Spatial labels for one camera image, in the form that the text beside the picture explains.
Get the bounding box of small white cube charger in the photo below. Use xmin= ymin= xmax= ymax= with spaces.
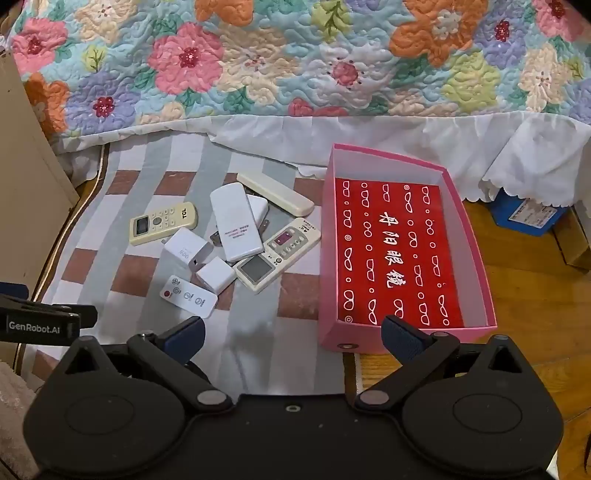
xmin=196 ymin=257 xmax=238 ymax=295

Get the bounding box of pale fluffy towel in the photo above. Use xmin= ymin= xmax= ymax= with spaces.
xmin=0 ymin=360 xmax=40 ymax=480

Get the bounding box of long white remote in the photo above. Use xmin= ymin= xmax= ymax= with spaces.
xmin=236 ymin=172 xmax=315 ymax=217

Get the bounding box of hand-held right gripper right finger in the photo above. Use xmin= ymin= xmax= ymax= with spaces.
xmin=355 ymin=316 xmax=546 ymax=412

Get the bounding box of brown cardboard box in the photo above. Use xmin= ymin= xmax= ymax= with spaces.
xmin=551 ymin=207 xmax=591 ymax=271

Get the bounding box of rounded white charger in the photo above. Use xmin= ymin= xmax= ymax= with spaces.
xmin=246 ymin=193 xmax=270 ymax=237

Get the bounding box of white power bank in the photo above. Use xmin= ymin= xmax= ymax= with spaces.
xmin=209 ymin=182 xmax=264 ymax=263

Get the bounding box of cream air-conditioner remote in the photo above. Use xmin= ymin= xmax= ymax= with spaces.
xmin=129 ymin=202 xmax=199 ymax=247

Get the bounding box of red glasses-print paper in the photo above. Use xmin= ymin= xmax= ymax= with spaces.
xmin=334 ymin=176 xmax=464 ymax=329

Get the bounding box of white remote red button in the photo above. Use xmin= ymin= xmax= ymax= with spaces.
xmin=159 ymin=275 xmax=218 ymax=319

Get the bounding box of large white wall charger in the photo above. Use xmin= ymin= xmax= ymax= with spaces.
xmin=163 ymin=226 xmax=213 ymax=273

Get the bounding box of floral quilted bedspread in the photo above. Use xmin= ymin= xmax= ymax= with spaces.
xmin=9 ymin=0 xmax=591 ymax=153

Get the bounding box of checked grey brown mat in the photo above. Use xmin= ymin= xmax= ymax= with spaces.
xmin=13 ymin=133 xmax=348 ymax=398

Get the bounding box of beige cabinet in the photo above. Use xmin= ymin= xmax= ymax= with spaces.
xmin=0 ymin=52 xmax=81 ymax=297

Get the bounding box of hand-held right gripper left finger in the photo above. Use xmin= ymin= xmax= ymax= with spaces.
xmin=41 ymin=316 xmax=234 ymax=414

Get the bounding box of pink cardboard box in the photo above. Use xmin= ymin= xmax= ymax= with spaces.
xmin=317 ymin=143 xmax=498 ymax=355

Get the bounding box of blue box with label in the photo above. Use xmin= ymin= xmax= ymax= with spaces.
xmin=488 ymin=188 xmax=570 ymax=237

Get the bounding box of white remote with purple panel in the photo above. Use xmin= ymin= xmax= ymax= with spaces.
xmin=235 ymin=217 xmax=322 ymax=295

